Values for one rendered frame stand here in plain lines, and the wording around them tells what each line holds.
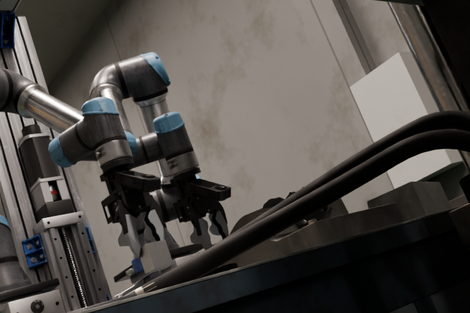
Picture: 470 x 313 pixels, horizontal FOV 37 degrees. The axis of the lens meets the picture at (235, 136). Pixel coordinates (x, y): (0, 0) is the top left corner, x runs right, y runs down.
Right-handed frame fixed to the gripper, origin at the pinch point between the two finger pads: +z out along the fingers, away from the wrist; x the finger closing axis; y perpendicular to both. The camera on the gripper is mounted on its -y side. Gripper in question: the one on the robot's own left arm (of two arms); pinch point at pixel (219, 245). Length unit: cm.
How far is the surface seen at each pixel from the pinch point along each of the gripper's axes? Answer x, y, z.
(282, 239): 19.4, -39.1, 0.6
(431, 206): -31, -41, 9
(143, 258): 30.9, -11.7, -4.9
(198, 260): 51, -53, -4
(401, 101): -226, 71, -25
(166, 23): -281, 282, -164
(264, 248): 19.4, -34.0, 1.2
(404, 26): 4, -71, -27
